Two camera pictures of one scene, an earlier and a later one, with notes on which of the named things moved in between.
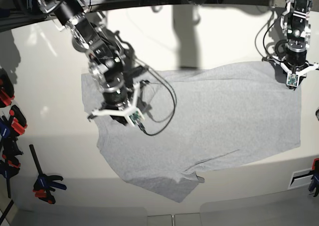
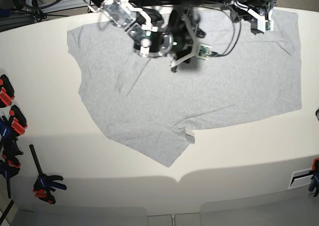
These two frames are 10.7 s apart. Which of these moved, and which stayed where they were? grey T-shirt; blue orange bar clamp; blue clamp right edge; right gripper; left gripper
Moved: right gripper; left gripper; grey T-shirt
Stayed: blue clamp right edge; blue orange bar clamp
